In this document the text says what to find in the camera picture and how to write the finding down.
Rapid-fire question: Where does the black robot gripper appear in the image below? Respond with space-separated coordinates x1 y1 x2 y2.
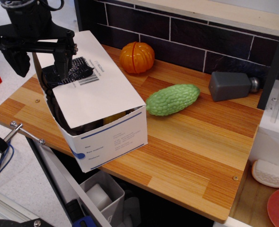
0 0 77 80

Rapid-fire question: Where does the white cardboard box with flap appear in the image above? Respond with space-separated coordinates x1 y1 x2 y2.
32 30 149 174

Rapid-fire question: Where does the yellow toy corn front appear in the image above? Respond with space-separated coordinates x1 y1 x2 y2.
103 111 126 125

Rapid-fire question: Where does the orange toy pumpkin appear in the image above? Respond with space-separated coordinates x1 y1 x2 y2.
119 42 155 74

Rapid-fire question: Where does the metal table clamp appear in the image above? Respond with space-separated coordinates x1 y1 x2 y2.
0 121 45 153

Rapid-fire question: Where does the green toy bitter gourd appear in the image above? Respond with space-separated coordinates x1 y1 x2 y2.
146 84 200 116

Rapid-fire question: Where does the white cup in bin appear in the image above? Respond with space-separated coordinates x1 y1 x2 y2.
86 183 112 211

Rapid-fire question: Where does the grey plastic bin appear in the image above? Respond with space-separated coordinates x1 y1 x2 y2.
80 171 125 227

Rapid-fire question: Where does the grey shaker bottle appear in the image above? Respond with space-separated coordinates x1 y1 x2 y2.
208 71 261 102

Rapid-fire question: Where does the wooden shelf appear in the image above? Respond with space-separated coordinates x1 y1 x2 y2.
124 0 279 36

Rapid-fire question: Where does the white toy bread slice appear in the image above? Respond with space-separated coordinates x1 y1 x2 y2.
251 159 279 188

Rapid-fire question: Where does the blue cable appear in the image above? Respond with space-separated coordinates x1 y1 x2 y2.
0 141 15 186

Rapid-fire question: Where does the blue black tool handle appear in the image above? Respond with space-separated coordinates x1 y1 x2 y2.
65 199 96 227

